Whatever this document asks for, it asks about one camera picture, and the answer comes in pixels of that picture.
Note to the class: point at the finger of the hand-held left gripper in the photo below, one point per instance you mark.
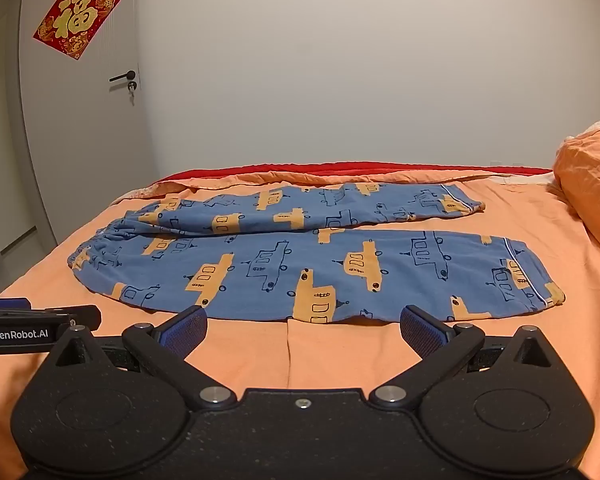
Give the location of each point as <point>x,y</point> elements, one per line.
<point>87,317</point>
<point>5,303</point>

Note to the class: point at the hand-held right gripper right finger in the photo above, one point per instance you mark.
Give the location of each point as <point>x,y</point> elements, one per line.
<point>422,332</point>

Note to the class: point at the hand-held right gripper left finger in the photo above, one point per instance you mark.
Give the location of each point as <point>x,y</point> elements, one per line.
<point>187,332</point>

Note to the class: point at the blue car print pants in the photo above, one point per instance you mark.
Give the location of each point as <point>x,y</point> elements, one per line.
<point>280,265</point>

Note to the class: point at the orange bed sheet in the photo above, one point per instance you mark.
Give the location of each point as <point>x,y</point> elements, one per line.
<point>330,350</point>

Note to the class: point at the white door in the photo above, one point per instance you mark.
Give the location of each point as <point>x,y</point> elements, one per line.
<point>90,125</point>

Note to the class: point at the orange pillow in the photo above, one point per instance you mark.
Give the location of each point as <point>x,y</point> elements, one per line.
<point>595,185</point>

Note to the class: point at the key in door lock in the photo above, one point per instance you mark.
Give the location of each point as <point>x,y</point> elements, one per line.
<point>132,86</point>

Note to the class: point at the red door poster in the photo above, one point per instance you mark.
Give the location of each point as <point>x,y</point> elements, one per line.
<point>75,17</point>

